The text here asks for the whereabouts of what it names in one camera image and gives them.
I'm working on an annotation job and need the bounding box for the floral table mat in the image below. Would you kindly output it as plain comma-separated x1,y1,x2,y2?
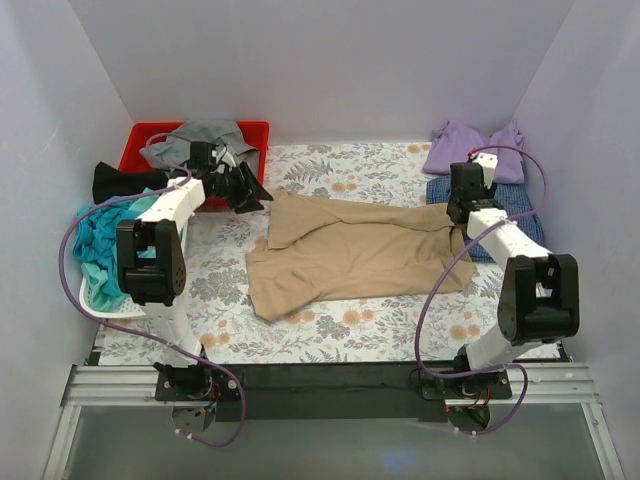
97,142,561,364

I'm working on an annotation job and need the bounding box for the red plastic bin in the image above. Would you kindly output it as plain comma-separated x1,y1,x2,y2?
119,121,269,210

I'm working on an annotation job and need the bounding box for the black t shirt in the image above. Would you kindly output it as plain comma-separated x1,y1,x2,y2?
92,162,168,204

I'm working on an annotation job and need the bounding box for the white laundry basket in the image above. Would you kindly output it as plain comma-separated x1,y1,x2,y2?
76,205,190,319

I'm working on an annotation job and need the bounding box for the grey button shirt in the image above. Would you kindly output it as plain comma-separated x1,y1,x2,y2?
139,119,260,176

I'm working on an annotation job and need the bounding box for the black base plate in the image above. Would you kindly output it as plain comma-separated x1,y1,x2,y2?
153,362,512,423

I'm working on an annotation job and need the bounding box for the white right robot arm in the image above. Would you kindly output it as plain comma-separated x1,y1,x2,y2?
246,147,579,398

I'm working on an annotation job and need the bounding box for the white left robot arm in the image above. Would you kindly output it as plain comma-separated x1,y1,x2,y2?
116,141,273,365

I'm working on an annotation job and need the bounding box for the blue checked shirt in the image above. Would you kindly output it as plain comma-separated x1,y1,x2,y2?
425,175,546,264

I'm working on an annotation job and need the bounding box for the aluminium mounting rail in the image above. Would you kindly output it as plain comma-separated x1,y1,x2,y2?
62,362,600,406

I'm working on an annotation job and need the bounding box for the mint green t shirt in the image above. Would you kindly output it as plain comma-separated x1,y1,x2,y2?
72,195,159,312

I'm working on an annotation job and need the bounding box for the lavender t shirt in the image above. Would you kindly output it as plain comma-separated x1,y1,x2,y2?
422,118,526,185

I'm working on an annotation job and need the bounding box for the beige polo shirt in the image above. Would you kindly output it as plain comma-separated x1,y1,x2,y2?
246,188,476,322

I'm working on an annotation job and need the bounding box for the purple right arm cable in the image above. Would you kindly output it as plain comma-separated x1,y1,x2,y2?
413,145,547,437

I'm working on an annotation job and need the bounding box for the blue t shirt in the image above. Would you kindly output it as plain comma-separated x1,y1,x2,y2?
72,202,130,298

